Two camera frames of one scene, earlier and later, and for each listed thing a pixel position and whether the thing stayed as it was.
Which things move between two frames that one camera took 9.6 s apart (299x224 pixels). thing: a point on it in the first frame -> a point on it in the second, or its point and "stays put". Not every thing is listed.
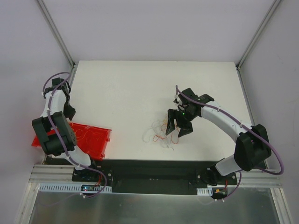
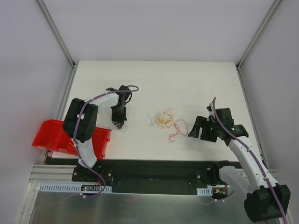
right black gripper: x=180 y=117 -> x=203 y=128
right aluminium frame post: x=273 y=7 stays put
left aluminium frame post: x=60 y=40 stays put
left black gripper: x=69 y=111 -> x=119 y=118
